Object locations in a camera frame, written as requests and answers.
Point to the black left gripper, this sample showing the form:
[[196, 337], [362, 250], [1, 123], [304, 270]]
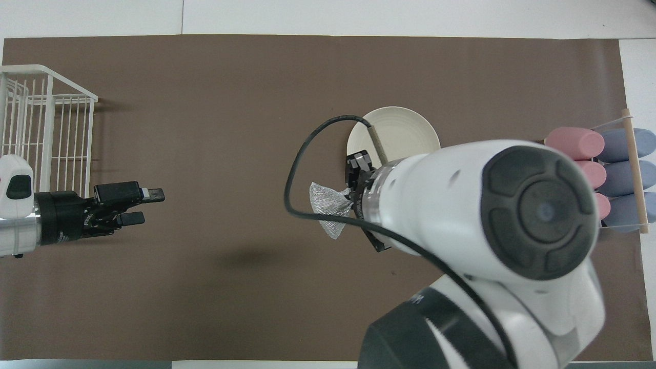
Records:
[[59, 218]]

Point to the pink cup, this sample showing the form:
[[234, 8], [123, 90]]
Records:
[[597, 174], [605, 205], [574, 141]]

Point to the brown table mat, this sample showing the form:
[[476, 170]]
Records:
[[205, 128]]

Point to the silver mesh scrubber sponge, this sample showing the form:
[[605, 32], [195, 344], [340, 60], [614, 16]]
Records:
[[328, 205]]

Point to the white cup rack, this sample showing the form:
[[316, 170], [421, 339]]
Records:
[[615, 122]]

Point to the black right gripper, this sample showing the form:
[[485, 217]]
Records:
[[365, 202]]

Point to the blue cup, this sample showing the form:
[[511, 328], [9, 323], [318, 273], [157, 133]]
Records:
[[622, 146], [622, 179], [622, 212]]

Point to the cream round plate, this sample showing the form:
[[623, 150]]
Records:
[[405, 128]]

